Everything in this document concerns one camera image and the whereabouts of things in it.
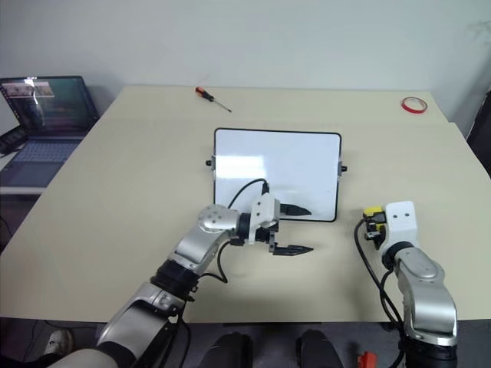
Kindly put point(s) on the black-framed small whiteboard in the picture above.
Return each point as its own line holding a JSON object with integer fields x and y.
{"x": 299, "y": 161}

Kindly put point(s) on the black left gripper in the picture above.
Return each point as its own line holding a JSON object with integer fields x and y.
{"x": 271, "y": 234}

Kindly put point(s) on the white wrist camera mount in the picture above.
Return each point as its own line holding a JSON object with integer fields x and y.
{"x": 403, "y": 226}
{"x": 262, "y": 211}

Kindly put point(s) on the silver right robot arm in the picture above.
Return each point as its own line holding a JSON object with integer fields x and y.
{"x": 422, "y": 268}

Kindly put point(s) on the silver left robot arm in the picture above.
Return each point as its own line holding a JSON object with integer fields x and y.
{"x": 215, "y": 220}

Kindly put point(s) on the open grey laptop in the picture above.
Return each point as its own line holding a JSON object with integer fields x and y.
{"x": 53, "y": 111}

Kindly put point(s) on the orange-red plastic part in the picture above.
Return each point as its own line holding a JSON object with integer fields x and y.
{"x": 367, "y": 360}

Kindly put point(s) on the white shoe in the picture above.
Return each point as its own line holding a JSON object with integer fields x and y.
{"x": 59, "y": 341}

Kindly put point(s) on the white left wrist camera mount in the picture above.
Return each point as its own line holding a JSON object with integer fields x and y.
{"x": 262, "y": 211}

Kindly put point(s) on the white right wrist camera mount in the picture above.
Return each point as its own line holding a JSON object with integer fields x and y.
{"x": 403, "y": 226}

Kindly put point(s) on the yellow and black eraser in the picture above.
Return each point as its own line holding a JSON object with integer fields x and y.
{"x": 373, "y": 211}

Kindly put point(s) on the orange and black screwdriver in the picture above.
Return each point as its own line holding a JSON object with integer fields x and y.
{"x": 203, "y": 93}

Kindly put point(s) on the black device beside laptop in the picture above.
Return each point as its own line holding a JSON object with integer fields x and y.
{"x": 11, "y": 140}

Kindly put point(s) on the red tape roll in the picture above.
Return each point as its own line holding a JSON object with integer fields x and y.
{"x": 413, "y": 111}

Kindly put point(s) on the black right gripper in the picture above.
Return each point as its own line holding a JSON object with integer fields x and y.
{"x": 379, "y": 241}

